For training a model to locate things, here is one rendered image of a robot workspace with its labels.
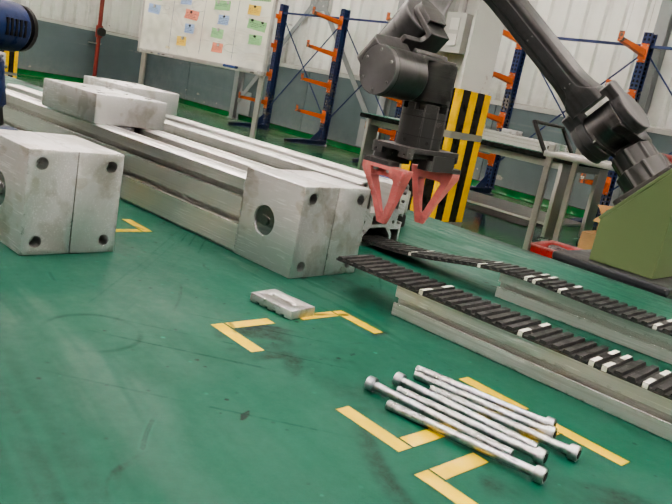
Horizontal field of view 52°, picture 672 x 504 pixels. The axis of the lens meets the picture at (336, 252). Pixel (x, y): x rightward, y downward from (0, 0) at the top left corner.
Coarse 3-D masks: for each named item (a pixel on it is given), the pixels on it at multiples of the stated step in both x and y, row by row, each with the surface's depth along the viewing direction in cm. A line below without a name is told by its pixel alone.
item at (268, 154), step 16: (176, 128) 114; (192, 128) 113; (208, 128) 120; (208, 144) 108; (224, 144) 106; (240, 144) 103; (256, 144) 111; (272, 144) 112; (256, 160) 102; (272, 160) 98; (288, 160) 96; (304, 160) 104; (320, 160) 103; (336, 176) 90; (352, 176) 91; (384, 192) 94; (368, 208) 90; (400, 208) 95; (368, 224) 91; (384, 224) 93; (400, 224) 96
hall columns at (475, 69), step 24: (456, 0) 410; (480, 0) 385; (480, 24) 391; (480, 48) 397; (480, 72) 404; (456, 96) 395; (480, 96) 407; (456, 120) 398; (480, 120) 414; (456, 144) 405; (408, 168) 421; (456, 168) 412; (432, 192) 409; (456, 192) 419; (432, 216) 410; (456, 216) 426
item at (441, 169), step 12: (432, 156) 85; (420, 168) 86; (432, 168) 85; (444, 168) 87; (420, 180) 93; (444, 180) 89; (456, 180) 90; (420, 192) 93; (444, 192) 90; (420, 204) 92; (432, 204) 91; (420, 216) 92
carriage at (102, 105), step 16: (48, 80) 102; (48, 96) 102; (64, 96) 99; (80, 96) 95; (96, 96) 93; (112, 96) 94; (128, 96) 98; (64, 112) 99; (80, 112) 96; (96, 112) 93; (112, 112) 95; (128, 112) 97; (144, 112) 98; (160, 112) 100; (128, 128) 99; (160, 128) 101
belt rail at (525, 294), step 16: (512, 288) 78; (528, 288) 76; (544, 288) 74; (528, 304) 76; (544, 304) 75; (560, 304) 74; (576, 304) 72; (560, 320) 73; (576, 320) 72; (592, 320) 72; (608, 320) 70; (624, 320) 69; (608, 336) 70; (624, 336) 69; (640, 336) 69; (656, 336) 67; (640, 352) 68; (656, 352) 67
